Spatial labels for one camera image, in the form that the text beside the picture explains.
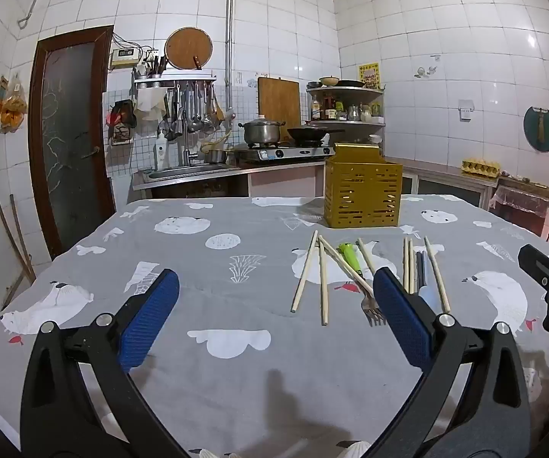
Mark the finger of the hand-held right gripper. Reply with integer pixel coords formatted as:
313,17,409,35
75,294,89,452
518,243,549,293

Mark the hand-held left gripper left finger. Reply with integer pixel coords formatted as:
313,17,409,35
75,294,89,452
21,268,181,458

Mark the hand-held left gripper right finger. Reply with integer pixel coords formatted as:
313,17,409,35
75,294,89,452
372,267,533,458

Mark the grey-blue utensil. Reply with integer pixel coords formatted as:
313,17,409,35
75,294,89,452
420,250,442,313

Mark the green handled fork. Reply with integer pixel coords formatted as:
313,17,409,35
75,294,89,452
339,242,387,326

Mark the yellow slotted utensil holder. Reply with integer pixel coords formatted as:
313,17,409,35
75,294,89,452
323,142,404,229

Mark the row of hanging kitchen utensils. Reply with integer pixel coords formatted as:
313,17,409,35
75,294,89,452
158,81,225,141

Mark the wooden table with plastic cover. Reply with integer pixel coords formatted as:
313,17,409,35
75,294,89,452
488,176,549,237

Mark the yellow egg carton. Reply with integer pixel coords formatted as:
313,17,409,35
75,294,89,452
460,157,502,178

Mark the kitchen counter cabinet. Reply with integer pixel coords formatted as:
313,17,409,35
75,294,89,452
383,156,501,211

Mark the steel sink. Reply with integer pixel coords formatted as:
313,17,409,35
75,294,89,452
148,163,239,179

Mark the leaning wooden stick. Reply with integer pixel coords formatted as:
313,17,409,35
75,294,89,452
0,200,34,283
9,194,37,280

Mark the metal faucet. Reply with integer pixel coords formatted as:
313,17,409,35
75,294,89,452
181,129,203,167

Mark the brown door with frosted glass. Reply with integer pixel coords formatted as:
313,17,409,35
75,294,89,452
27,25,116,259

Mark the corner shelf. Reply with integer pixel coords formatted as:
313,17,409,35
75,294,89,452
305,85,386,145

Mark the gas stove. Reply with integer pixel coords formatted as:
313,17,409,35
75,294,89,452
233,144,337,166

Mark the red and black hanging cloth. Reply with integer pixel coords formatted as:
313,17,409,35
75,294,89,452
107,99,138,145

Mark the black wok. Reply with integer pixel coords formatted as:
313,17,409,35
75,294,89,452
286,125,347,145

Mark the row of condiment bottles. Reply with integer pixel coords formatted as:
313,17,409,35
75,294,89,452
311,94,384,122

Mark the white hanging cloth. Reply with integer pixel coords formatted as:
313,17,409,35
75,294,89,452
136,87,168,121

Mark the steel pot with lid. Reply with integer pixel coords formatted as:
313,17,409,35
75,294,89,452
237,115,287,147

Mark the metal utensil rack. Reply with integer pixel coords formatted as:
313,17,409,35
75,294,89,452
132,69,218,90

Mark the rectangular wooden cutting board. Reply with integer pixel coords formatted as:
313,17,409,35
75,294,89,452
257,76,301,131

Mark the hanging bag of oranges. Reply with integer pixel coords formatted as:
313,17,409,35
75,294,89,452
0,73,28,134

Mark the round wooden cutting board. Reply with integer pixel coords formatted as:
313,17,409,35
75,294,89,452
165,27,214,70

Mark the green round wall board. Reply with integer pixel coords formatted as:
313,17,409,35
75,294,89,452
523,106,549,153

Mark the yellow wall poster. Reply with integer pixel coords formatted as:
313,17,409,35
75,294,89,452
358,62,381,90

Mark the white wall box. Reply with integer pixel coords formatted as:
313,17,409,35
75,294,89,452
109,48,142,70

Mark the metal wall pipe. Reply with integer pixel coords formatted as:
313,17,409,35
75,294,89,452
17,0,237,111

